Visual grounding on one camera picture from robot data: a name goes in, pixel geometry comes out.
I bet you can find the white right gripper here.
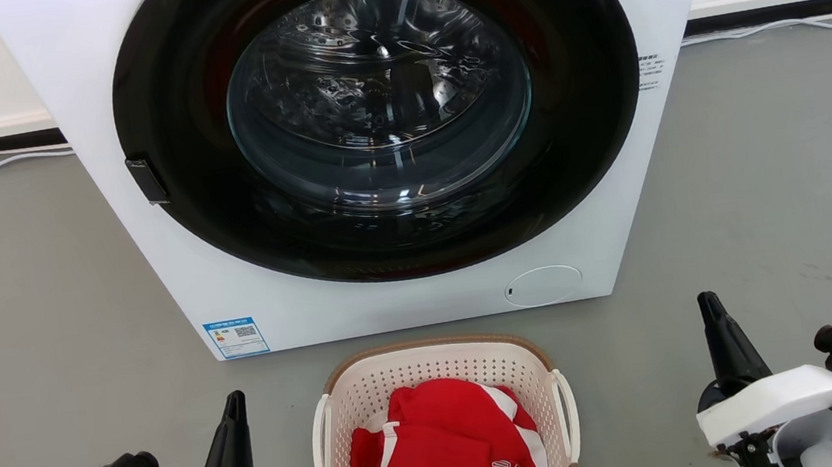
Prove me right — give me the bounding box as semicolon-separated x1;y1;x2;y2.
683;277;832;454

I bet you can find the cream perforated laundry basket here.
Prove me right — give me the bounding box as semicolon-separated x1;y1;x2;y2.
301;323;585;467

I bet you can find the blue energy label sticker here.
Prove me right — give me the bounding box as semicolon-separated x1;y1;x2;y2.
202;314;272;362

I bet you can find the round white filter cover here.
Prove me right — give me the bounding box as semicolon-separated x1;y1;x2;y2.
502;262;587;311

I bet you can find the white front-load washing machine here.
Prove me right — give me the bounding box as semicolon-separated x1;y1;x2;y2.
0;0;756;384

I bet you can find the red and white garment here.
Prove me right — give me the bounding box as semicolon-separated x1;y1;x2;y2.
341;366;551;467

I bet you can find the black round washer door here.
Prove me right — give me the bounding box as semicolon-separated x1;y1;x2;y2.
100;0;662;311

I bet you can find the small printed text sticker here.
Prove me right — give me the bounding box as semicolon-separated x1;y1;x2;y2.
634;51;672;93

